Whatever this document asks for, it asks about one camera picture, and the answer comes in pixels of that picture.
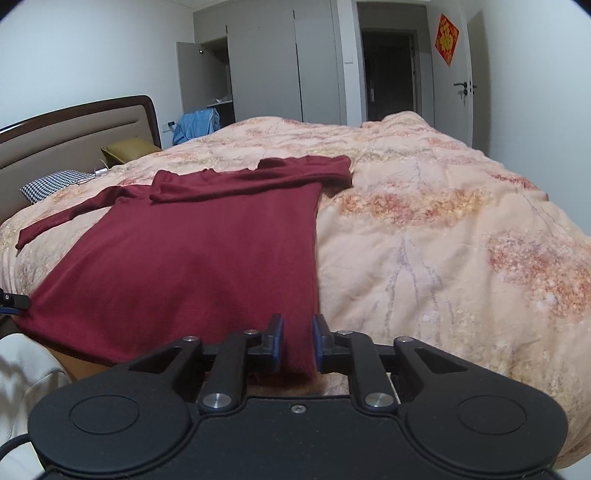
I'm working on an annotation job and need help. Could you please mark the person's white clothing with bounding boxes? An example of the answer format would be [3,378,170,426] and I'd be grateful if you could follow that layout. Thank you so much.
[0,331,75,480]

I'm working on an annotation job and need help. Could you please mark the blue garment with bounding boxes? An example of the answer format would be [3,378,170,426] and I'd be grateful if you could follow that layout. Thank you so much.
[172,108,223,147]

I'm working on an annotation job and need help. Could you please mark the olive green pillow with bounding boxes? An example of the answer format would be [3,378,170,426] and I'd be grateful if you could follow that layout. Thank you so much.
[100,137,162,166]

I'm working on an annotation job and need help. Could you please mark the open grey wardrobe door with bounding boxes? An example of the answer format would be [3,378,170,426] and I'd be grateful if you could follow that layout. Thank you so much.
[175,41,234,116]

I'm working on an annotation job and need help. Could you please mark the grey built-in wardrobe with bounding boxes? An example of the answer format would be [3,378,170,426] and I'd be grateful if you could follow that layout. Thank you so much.
[191,0,348,128]

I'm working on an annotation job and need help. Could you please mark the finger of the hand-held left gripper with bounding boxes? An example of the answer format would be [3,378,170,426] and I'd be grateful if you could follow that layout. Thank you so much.
[0,290,33,317]

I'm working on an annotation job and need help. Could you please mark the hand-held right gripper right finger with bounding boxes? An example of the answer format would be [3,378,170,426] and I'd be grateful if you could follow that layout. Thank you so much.
[311,313,468,413]

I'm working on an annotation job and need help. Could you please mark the houndstooth pillow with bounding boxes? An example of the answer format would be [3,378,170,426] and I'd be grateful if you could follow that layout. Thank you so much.
[19,169,96,205]

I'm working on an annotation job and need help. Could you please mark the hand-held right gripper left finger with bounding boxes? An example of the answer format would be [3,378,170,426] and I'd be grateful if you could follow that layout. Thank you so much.
[128,314,284,414]

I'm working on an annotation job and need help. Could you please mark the dark doorway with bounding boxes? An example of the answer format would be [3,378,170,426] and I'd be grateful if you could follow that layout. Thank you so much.
[355,0,435,128]

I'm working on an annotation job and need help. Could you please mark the white charger cable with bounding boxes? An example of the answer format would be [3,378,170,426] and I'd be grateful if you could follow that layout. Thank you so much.
[76,158,112,185]

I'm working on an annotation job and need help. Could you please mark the red paper wall decoration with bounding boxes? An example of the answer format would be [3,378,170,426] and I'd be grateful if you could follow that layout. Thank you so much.
[434,13,461,68]

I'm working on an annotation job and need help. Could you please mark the white room door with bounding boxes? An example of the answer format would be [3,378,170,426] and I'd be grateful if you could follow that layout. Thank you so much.
[424,0,486,154]

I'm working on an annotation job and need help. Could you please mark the bed with floral duvet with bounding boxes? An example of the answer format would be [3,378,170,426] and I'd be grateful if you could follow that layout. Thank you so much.
[0,111,591,472]

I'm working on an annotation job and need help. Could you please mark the dark red long-sleeve shirt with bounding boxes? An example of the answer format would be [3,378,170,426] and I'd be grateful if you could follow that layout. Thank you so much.
[15,155,354,377]

